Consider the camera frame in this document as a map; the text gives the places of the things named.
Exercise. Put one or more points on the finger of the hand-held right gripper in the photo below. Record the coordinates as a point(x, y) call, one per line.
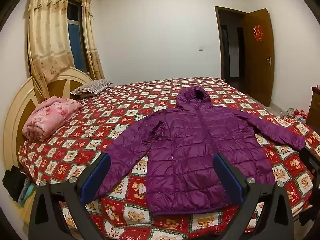
point(307, 215)
point(311, 162)

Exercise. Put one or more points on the striped pillow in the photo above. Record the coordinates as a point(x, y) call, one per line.
point(92, 86)

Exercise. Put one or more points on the narrow beige floral curtain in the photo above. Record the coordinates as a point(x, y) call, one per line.
point(91, 42)

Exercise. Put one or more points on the dark wooden door frame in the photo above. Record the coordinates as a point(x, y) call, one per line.
point(218, 42)

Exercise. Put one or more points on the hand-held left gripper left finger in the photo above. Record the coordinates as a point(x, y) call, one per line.
point(97, 175)

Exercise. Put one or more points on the brown wooden door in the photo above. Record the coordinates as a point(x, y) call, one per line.
point(257, 75)

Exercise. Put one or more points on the wide beige floral curtain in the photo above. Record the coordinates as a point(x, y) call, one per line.
point(47, 30)

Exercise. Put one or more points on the red patterned bed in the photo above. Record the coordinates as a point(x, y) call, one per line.
point(100, 120)

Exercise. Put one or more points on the teal cloth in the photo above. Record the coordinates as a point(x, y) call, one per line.
point(28, 192)

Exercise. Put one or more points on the dark cloth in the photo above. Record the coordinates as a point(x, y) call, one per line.
point(12, 183)

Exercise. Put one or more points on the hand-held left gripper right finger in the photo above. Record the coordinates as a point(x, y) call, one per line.
point(226, 177)

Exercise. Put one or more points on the cream wooden bed headboard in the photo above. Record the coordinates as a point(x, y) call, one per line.
point(15, 120)

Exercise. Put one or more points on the red paper door decoration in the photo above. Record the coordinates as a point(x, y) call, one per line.
point(257, 33)

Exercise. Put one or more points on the brown wooden dresser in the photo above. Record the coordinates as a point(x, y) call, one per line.
point(315, 110)

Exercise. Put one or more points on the pile of clothes on floor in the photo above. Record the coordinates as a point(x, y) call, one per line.
point(297, 115)

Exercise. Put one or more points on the folded pink floral blanket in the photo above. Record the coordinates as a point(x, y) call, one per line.
point(50, 115)

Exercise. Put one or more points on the purple hooded puffer jacket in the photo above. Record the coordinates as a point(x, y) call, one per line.
point(190, 155)

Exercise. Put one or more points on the window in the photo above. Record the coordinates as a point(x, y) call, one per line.
point(76, 42)

